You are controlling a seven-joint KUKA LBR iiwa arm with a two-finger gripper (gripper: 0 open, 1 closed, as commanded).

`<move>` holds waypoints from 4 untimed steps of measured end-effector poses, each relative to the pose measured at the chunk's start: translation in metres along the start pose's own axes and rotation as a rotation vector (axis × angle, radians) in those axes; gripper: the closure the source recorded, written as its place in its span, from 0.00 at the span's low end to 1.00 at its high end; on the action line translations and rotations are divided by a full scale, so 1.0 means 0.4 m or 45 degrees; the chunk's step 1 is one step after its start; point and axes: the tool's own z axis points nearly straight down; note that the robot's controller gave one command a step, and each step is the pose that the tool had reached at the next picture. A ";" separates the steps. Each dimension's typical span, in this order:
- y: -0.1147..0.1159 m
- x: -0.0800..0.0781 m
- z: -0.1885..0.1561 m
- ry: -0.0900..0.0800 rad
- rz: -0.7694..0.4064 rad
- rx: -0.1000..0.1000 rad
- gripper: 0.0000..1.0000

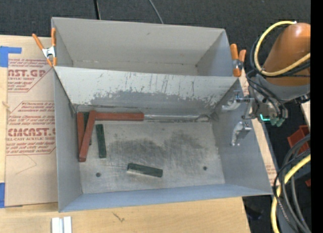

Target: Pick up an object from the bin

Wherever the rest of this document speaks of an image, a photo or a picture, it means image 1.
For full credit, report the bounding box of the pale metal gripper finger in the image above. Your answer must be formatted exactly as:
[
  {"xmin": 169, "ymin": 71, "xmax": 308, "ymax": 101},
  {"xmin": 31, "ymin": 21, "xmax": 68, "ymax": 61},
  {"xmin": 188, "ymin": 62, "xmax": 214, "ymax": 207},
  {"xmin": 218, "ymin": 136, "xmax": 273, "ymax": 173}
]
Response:
[
  {"xmin": 221, "ymin": 90, "xmax": 244, "ymax": 112},
  {"xmin": 231, "ymin": 121, "xmax": 253, "ymax": 147}
]

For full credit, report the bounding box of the grey metal bin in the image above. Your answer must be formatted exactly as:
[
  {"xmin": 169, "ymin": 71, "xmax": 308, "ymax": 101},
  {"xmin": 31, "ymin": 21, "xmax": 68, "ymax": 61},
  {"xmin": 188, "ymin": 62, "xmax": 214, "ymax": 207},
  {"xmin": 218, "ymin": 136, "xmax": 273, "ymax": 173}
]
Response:
[{"xmin": 51, "ymin": 17, "xmax": 275, "ymax": 213}]

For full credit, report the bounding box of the red-brown flat block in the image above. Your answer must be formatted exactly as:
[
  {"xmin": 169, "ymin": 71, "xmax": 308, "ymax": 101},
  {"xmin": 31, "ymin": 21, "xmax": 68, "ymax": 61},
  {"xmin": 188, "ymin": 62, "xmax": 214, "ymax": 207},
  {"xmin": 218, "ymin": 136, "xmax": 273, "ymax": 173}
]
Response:
[
  {"xmin": 78, "ymin": 110, "xmax": 97, "ymax": 162},
  {"xmin": 76, "ymin": 112, "xmax": 85, "ymax": 157},
  {"xmin": 93, "ymin": 110, "xmax": 145, "ymax": 122}
]

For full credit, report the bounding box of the brown cardboard board red print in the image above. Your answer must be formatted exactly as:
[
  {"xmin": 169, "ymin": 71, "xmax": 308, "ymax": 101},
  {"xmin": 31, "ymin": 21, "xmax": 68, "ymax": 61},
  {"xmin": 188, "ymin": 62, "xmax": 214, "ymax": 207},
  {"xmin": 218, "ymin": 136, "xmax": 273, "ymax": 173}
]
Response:
[{"xmin": 0, "ymin": 34, "xmax": 60, "ymax": 209}]

